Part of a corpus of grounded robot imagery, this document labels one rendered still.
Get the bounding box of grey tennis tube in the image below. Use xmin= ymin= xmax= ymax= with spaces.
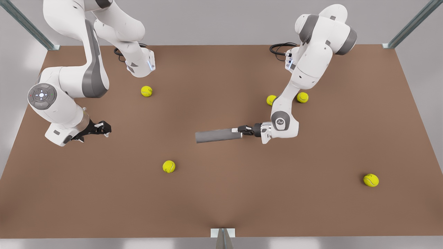
xmin=195 ymin=128 xmax=243 ymax=144

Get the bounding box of black cable loop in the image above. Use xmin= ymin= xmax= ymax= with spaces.
xmin=114 ymin=43 xmax=148 ymax=63
xmin=269 ymin=42 xmax=299 ymax=62

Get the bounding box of silver frame post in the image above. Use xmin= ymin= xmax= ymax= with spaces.
xmin=0 ymin=0 xmax=60 ymax=51
xmin=210 ymin=228 xmax=236 ymax=249
xmin=382 ymin=0 xmax=443 ymax=49

